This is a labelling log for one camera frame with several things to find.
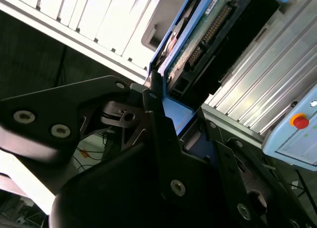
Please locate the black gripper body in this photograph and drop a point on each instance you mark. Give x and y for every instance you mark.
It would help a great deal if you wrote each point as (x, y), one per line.
(111, 200)

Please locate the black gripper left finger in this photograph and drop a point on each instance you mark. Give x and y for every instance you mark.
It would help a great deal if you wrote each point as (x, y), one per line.
(62, 106)

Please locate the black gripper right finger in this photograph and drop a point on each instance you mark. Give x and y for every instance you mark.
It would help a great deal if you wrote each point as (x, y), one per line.
(232, 158)

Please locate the hard disk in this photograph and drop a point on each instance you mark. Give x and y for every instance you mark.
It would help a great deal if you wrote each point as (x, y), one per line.
(180, 114)

